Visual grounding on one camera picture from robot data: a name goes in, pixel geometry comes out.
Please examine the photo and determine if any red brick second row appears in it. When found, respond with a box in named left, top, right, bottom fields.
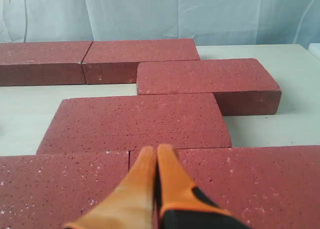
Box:
left=136, top=58, right=282, bottom=116

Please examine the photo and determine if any red brick third row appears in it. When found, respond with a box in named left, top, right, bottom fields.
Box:
left=36, top=93, right=232, bottom=155

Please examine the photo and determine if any red brick front right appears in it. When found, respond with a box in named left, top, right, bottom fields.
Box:
left=129, top=145, right=320, bottom=229

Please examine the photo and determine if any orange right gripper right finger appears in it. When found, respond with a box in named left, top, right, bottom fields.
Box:
left=156, top=143, right=236, bottom=229

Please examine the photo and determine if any red brick back row right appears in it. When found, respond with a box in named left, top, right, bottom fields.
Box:
left=82, top=38, right=200, bottom=85

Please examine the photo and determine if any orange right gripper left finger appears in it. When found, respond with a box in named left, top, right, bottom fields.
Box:
left=64, top=146, right=157, bottom=229

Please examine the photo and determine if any white backdrop cloth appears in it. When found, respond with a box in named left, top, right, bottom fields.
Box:
left=0, top=0, right=320, bottom=48

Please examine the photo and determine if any red brick back row left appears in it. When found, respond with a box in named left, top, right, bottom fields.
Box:
left=0, top=41, right=92, bottom=87

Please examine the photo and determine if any red brick front left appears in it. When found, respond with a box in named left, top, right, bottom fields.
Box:
left=0, top=151, right=129, bottom=229

